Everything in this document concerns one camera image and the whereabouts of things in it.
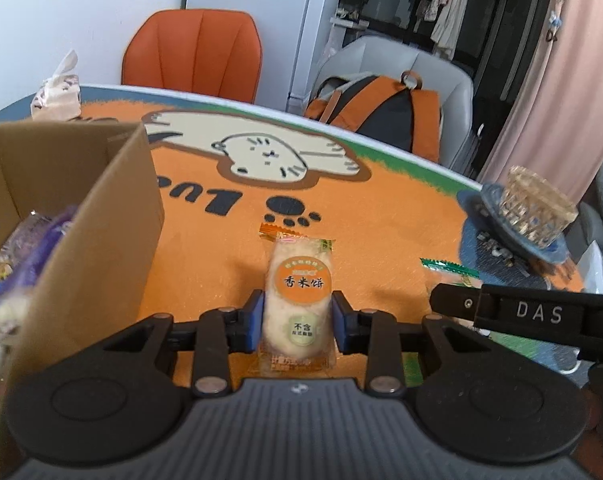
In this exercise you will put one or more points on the blue plate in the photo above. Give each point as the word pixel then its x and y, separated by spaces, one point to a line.
pixel 479 205

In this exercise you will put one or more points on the cat printed table mat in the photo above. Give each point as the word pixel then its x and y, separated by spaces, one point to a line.
pixel 206 240

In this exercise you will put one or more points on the brown cardboard box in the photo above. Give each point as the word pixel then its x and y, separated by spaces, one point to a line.
pixel 91 240

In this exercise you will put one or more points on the tissue pack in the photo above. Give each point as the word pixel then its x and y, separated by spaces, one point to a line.
pixel 56 97

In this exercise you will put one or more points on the white plastic bag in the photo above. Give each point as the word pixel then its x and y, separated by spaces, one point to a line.
pixel 594 270

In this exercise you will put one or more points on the orange and black backpack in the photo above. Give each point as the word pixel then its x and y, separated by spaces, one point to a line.
pixel 381 115

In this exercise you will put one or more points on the woven bamboo basket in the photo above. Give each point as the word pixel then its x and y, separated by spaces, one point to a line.
pixel 536 210

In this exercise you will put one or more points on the orange rice cracker packet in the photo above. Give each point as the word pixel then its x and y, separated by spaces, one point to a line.
pixel 299 285

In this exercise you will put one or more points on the pink curtain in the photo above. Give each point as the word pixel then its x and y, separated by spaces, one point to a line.
pixel 566 70

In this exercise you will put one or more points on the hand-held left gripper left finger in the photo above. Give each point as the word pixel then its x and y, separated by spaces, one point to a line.
pixel 254 320

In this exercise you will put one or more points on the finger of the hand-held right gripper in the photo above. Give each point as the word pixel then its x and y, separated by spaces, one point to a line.
pixel 456 302

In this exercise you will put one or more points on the long purple snack packet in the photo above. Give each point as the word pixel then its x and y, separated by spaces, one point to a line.
pixel 44 245

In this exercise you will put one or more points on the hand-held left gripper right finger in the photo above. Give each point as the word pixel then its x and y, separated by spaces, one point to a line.
pixel 342 320

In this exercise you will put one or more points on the green striped clear packet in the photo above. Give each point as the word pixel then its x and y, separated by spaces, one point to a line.
pixel 449 270

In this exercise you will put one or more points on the hanging clothes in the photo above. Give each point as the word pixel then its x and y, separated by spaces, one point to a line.
pixel 449 0

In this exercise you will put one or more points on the orange chair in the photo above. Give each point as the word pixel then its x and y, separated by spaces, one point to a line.
pixel 196 50

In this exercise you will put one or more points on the grey chair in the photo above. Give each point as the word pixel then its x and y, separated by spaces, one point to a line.
pixel 381 52

